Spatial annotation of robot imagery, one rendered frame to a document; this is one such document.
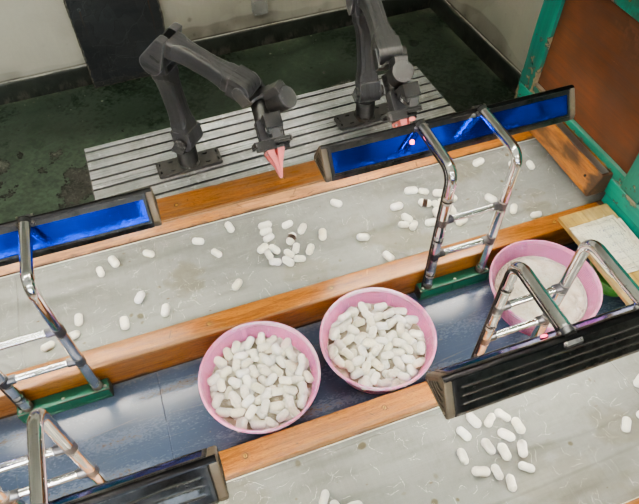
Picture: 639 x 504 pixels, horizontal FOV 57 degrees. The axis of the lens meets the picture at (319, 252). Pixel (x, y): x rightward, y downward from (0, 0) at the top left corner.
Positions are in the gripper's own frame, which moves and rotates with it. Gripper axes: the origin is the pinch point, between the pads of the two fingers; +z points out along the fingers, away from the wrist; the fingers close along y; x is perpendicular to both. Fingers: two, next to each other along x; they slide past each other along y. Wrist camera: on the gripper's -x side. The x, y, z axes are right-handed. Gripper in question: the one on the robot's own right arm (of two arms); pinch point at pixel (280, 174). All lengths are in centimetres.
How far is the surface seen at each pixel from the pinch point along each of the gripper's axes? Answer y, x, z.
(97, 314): -53, -3, 22
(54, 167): -79, 148, -43
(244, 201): -10.1, 9.1, 3.8
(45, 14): -64, 156, -117
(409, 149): 23.5, -31.3, 4.4
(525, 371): 18, -68, 46
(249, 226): -10.9, 6.2, 10.8
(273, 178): -0.1, 12.6, -0.6
